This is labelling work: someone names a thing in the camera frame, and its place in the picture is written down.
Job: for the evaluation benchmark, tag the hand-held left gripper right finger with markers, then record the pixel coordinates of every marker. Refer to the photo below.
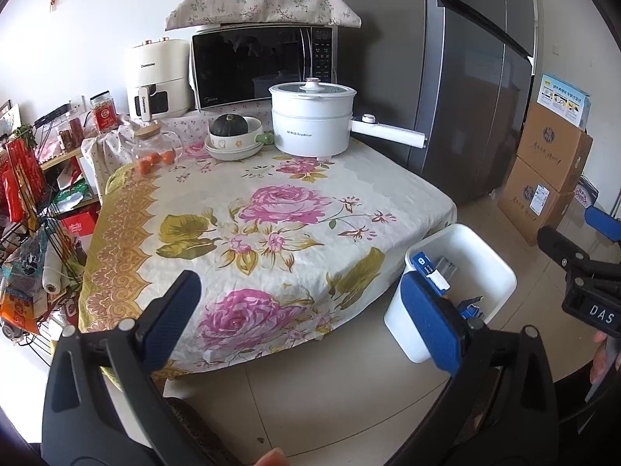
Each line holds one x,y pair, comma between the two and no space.
432,320

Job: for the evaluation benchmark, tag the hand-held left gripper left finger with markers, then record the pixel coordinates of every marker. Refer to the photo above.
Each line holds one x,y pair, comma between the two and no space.
170,320

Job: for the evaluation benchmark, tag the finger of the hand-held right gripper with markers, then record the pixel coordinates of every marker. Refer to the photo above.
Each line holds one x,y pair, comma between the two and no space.
606,223
558,245

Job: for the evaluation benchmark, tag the white plastic bin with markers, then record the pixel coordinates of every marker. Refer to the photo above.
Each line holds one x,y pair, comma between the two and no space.
485,262

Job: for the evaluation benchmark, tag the person's right hand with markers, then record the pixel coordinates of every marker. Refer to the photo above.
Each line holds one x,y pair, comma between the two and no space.
606,359

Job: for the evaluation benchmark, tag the person's left hand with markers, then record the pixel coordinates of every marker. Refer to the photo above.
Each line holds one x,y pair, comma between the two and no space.
271,458

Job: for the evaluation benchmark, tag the printed white package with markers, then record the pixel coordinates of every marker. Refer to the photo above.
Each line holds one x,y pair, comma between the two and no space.
585,194

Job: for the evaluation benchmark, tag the cardboard box with label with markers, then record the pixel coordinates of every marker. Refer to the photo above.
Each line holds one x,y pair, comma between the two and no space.
524,194

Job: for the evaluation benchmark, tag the blue and white carton box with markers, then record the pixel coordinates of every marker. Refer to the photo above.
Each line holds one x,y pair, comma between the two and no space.
565,102

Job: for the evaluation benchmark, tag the white thread spool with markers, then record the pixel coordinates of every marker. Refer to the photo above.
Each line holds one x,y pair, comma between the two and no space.
51,267

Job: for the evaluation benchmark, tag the red box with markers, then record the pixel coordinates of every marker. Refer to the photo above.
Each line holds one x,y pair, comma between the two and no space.
80,223

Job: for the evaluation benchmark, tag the orange snack bag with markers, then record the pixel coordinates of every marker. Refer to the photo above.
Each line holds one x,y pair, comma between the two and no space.
19,310

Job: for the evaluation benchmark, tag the clear printed plastic bag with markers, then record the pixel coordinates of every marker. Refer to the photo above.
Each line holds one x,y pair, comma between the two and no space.
26,257

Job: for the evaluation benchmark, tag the green packet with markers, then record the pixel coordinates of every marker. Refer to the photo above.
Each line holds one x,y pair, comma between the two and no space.
70,199

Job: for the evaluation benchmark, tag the small orange fruit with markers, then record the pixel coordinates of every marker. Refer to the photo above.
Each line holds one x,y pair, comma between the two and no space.
156,158
144,165
168,156

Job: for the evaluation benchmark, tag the floral tablecloth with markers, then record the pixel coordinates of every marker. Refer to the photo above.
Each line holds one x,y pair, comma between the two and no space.
291,213

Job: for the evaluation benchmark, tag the grey refrigerator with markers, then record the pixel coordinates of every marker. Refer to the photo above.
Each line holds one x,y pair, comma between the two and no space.
461,107

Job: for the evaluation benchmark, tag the white dish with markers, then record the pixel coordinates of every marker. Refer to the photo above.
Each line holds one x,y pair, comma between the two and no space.
233,156

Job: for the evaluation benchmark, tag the glass jar with cork lid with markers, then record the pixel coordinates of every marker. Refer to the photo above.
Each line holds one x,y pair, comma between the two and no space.
155,143

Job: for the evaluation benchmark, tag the small-flowered white cloth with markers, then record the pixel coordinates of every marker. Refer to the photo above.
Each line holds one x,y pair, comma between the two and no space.
194,128

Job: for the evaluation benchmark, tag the wooden shelf board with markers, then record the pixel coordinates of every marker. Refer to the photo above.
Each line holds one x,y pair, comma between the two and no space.
63,157

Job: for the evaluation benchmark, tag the dark green squash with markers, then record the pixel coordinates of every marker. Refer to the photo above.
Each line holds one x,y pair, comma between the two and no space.
228,126

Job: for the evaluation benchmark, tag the bundle of red packets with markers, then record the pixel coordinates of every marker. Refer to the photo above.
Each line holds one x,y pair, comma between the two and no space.
22,174

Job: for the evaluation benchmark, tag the jar with red contents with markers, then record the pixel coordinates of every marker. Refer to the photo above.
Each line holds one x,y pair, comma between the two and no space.
73,133

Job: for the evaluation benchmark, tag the red label jar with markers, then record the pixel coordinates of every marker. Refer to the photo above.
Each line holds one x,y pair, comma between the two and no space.
104,116

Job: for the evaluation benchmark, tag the white electric pot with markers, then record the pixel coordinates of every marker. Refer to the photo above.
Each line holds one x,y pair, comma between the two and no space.
310,131

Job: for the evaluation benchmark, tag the cream air fryer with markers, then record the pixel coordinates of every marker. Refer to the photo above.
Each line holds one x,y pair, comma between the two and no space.
155,68

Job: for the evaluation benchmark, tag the framed picture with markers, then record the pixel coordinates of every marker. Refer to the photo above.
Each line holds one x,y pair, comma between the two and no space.
9,117

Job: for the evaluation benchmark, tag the black microwave oven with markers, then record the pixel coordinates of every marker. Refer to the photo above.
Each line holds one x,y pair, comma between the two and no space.
242,68

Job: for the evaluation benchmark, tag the floral fabric cover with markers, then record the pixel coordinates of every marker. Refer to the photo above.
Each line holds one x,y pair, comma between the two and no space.
262,5

